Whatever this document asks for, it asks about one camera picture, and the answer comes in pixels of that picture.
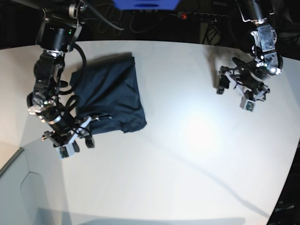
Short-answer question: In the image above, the dark blue t-shirt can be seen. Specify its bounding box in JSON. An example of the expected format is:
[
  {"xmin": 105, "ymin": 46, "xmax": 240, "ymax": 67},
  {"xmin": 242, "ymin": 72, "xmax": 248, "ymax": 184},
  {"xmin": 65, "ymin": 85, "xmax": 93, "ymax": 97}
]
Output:
[{"xmin": 74, "ymin": 54, "xmax": 147, "ymax": 135}]

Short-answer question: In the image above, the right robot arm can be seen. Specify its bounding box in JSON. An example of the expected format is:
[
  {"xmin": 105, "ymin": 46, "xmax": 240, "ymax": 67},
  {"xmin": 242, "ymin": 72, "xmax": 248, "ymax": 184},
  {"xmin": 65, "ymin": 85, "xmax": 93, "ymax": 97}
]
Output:
[{"xmin": 27, "ymin": 0, "xmax": 123, "ymax": 158}]

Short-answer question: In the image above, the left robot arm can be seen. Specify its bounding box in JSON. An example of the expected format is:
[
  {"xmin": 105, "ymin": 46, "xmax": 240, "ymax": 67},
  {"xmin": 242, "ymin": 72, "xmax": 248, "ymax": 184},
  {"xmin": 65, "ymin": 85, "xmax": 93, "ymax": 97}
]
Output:
[{"xmin": 216, "ymin": 0, "xmax": 283, "ymax": 102}]

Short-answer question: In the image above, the blue box overhead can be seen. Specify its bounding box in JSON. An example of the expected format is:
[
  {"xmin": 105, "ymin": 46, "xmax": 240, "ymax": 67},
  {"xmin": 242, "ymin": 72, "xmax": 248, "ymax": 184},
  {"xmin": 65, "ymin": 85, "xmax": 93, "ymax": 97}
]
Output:
[{"xmin": 113, "ymin": 0, "xmax": 180, "ymax": 10}]

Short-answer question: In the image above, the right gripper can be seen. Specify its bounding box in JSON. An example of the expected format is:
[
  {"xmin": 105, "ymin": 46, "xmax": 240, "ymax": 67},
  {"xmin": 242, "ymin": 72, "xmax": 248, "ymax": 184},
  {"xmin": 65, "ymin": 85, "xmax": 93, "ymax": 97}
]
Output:
[{"xmin": 41, "ymin": 110, "xmax": 100, "ymax": 152}]

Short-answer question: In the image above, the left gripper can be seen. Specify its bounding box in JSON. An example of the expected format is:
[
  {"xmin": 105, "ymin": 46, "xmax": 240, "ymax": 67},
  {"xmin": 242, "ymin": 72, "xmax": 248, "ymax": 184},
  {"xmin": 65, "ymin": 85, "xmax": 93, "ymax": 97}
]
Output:
[{"xmin": 216, "ymin": 57, "xmax": 270, "ymax": 101}]

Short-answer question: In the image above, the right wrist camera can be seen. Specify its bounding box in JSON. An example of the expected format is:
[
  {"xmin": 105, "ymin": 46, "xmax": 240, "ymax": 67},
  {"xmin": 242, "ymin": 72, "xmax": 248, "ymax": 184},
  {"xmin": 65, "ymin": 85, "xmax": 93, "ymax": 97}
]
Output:
[{"xmin": 56, "ymin": 144, "xmax": 75, "ymax": 160}]

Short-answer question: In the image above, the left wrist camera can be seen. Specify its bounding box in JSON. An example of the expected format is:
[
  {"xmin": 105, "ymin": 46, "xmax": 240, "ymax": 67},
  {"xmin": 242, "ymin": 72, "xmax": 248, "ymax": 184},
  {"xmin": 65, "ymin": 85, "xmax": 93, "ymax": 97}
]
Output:
[{"xmin": 240, "ymin": 97, "xmax": 256, "ymax": 112}]

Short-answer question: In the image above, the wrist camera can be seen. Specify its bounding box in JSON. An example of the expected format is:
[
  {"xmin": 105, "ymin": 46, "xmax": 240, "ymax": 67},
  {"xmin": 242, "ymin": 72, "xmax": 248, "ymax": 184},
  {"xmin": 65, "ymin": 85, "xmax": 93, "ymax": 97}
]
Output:
[
  {"xmin": 240, "ymin": 97, "xmax": 256, "ymax": 112},
  {"xmin": 56, "ymin": 144, "xmax": 75, "ymax": 160}
]

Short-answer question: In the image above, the black power strip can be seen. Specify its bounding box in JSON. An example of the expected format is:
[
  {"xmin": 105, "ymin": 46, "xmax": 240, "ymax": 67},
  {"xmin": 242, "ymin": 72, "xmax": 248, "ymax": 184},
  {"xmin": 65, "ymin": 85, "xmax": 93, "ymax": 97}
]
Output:
[{"xmin": 176, "ymin": 12, "xmax": 228, "ymax": 23}]

